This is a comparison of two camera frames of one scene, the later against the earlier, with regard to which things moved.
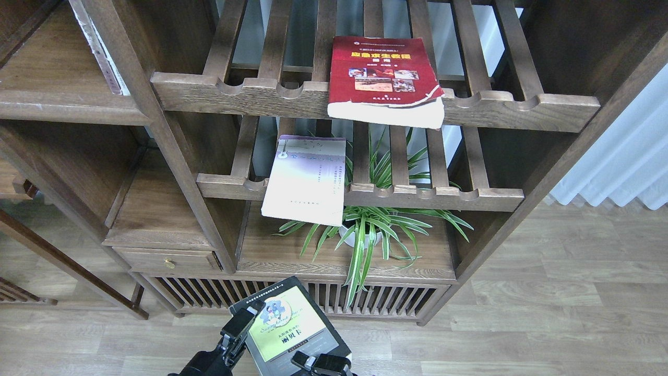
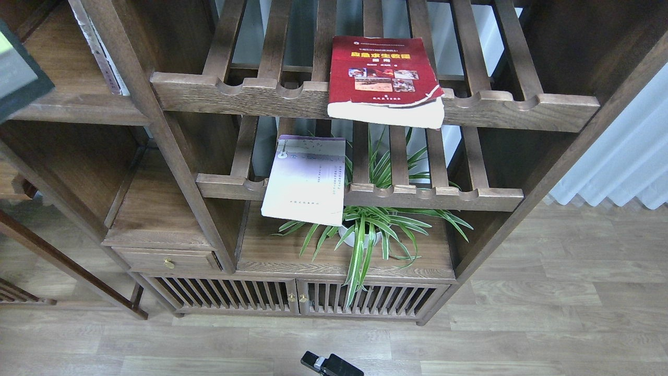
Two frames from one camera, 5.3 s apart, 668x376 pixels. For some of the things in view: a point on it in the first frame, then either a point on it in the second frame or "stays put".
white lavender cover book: [307, 179] stays put
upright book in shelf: [116, 84] stays put
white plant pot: [344, 231] stays put
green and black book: [290, 321] → [23, 79]
